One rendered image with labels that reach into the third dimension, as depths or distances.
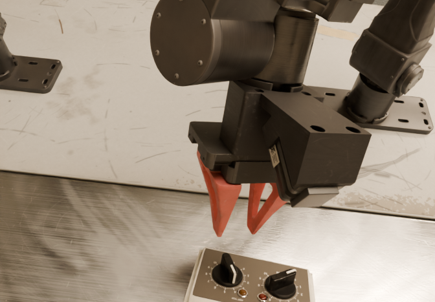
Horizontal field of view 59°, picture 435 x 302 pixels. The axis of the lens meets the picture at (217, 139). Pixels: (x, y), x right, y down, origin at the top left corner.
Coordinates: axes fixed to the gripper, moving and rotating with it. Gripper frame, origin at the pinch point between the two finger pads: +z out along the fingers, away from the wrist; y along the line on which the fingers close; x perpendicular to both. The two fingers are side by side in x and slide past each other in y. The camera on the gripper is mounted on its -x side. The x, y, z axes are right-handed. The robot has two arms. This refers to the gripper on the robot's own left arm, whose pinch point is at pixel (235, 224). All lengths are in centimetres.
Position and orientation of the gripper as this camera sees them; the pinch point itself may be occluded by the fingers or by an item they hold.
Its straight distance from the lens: 37.6
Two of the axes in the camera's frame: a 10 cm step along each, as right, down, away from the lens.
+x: -3.0, -4.2, 8.6
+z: -1.6, 9.1, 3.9
